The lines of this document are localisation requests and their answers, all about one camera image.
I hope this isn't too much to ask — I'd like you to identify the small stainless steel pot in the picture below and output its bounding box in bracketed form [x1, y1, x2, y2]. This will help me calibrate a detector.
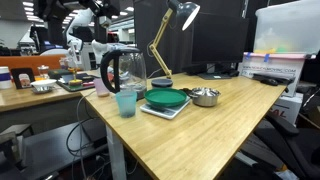
[182, 86, 222, 108]

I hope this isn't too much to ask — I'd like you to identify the orange partition panel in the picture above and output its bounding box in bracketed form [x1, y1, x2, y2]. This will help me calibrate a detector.
[0, 54, 66, 76]

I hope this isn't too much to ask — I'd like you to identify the translucent blue plastic cup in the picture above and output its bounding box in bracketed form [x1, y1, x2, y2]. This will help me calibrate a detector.
[115, 90, 138, 119]

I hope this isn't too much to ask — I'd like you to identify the white desk leg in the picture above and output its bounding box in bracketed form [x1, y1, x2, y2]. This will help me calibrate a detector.
[105, 124, 128, 180]

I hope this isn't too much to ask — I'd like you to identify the glass kettle with black handle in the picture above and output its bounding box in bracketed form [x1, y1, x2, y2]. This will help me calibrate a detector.
[100, 47, 148, 101]

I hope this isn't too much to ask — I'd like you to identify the wooden desk lamp black shade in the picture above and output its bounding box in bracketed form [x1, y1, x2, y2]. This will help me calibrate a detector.
[148, 0, 201, 89]

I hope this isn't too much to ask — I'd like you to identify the yellow stacking toy with peg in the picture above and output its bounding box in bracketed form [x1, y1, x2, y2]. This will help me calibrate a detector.
[68, 67, 84, 87]

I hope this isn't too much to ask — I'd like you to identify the translucent storage bin pink lid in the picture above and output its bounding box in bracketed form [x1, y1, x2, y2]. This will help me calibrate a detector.
[243, 0, 320, 61]

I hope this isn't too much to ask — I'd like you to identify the black office chair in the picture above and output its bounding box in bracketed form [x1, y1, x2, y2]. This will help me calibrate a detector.
[239, 111, 320, 180]

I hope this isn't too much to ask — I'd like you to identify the black low platform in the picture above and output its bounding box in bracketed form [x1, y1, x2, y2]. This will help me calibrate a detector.
[0, 118, 109, 180]

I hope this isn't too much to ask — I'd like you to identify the translucent pink plastic cup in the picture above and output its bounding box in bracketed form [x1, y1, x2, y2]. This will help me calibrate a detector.
[93, 77, 111, 98]

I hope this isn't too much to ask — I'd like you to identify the green plastic plate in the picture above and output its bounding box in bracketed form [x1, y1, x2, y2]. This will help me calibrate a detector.
[144, 87, 188, 108]

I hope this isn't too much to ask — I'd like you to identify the black computer monitor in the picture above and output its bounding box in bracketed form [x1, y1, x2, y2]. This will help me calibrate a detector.
[184, 12, 250, 80]

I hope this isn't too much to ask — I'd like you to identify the small metal saucer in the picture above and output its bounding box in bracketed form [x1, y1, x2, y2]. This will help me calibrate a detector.
[32, 86, 54, 95]

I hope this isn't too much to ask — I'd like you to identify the glass jar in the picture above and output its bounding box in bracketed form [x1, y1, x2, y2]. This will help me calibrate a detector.
[37, 64, 50, 80]

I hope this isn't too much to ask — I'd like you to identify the white printed cardboard box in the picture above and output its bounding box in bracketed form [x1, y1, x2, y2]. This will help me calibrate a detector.
[238, 56, 308, 98]

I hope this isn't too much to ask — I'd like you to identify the white box red lettering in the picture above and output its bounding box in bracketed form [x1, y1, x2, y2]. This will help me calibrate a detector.
[266, 93, 304, 126]

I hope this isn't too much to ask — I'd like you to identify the black picture frame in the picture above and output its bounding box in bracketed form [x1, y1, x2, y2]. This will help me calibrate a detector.
[10, 67, 36, 90]

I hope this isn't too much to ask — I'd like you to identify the white mug blue stripe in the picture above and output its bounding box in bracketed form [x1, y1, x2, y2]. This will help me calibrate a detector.
[0, 66, 13, 90]

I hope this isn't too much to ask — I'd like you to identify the black computer mouse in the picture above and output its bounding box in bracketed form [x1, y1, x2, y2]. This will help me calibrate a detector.
[260, 77, 279, 87]

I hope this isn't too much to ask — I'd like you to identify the grey kettle power cable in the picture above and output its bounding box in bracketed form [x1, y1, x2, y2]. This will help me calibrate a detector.
[65, 89, 111, 180]

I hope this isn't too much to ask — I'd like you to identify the white digital kitchen scale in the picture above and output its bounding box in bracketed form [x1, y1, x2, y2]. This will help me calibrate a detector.
[139, 98, 192, 120]

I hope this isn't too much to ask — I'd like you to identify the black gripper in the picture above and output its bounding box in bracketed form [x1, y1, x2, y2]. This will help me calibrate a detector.
[94, 15, 113, 44]

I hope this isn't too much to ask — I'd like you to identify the black keyboard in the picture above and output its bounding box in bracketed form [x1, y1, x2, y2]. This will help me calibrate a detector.
[252, 73, 296, 85]

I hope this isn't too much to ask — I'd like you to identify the dark grey tray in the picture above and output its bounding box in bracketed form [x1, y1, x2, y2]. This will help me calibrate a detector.
[56, 72, 101, 93]

